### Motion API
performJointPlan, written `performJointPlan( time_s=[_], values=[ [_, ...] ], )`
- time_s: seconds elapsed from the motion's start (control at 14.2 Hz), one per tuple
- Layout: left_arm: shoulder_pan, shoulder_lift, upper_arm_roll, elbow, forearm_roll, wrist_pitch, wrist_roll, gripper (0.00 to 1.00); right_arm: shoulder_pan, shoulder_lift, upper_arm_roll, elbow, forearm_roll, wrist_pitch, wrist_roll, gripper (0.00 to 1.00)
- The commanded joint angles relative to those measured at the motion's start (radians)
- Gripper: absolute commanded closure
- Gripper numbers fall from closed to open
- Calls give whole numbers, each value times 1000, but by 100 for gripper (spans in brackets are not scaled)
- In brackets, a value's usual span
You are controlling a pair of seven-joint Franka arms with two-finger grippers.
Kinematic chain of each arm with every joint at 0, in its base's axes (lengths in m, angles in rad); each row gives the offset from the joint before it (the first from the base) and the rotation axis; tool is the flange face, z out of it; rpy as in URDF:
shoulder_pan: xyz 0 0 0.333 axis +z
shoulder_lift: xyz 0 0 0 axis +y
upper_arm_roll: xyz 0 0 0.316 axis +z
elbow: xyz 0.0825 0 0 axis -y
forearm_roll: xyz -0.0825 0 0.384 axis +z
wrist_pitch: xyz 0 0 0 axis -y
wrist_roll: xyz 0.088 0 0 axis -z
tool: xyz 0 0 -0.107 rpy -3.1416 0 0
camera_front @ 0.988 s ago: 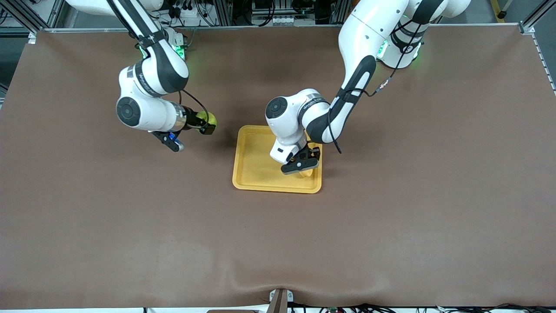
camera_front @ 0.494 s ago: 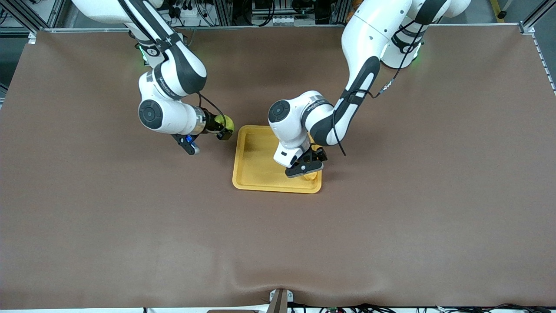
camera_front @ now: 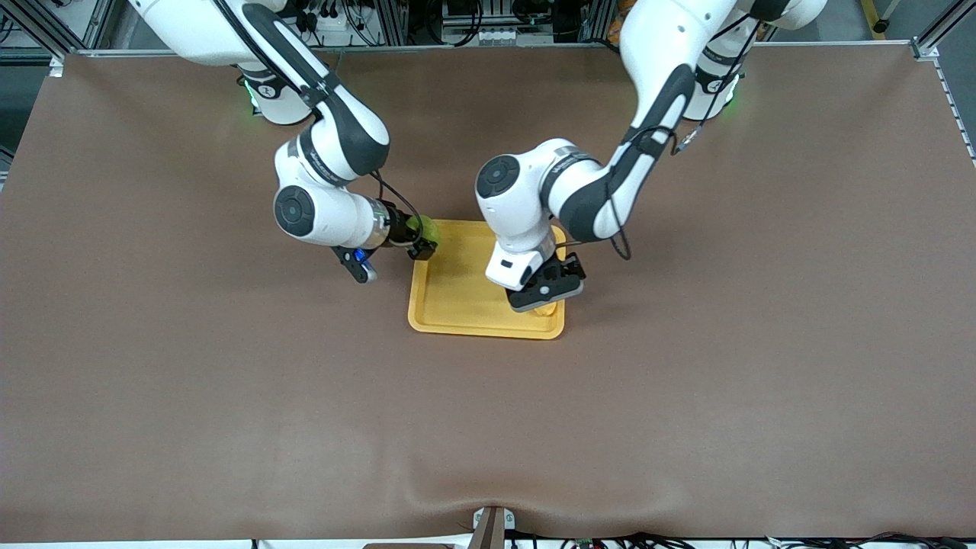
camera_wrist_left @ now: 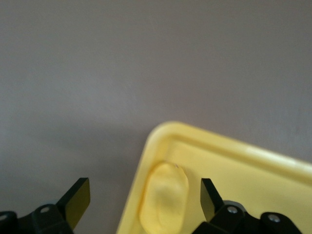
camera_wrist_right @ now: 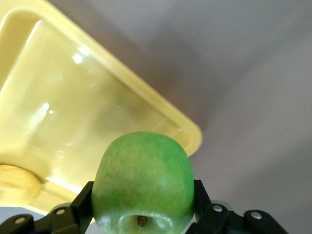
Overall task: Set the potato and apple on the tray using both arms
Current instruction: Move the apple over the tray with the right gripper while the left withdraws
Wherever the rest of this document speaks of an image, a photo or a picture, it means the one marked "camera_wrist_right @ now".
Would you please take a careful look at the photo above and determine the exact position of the yellow plastic tray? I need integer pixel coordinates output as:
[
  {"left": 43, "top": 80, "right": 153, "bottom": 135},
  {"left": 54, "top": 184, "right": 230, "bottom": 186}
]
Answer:
[{"left": 0, "top": 0, "right": 203, "bottom": 225}]

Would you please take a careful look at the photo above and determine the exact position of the green apple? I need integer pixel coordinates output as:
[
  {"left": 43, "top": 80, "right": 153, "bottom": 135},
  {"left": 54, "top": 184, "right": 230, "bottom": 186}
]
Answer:
[{"left": 91, "top": 131, "right": 196, "bottom": 234}]

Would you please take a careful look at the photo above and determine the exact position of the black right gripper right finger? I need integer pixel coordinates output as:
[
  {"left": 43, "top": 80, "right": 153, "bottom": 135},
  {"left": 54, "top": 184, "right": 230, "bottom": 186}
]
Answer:
[{"left": 185, "top": 179, "right": 290, "bottom": 234}]

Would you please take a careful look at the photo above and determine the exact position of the yellow potato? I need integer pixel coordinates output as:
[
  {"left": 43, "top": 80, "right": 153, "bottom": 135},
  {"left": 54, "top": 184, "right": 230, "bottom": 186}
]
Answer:
[{"left": 0, "top": 164, "right": 42, "bottom": 206}]

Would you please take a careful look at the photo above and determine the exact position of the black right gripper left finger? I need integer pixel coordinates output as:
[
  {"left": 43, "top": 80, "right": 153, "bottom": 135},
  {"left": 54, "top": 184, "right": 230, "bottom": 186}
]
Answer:
[{"left": 0, "top": 181, "right": 95, "bottom": 234}]

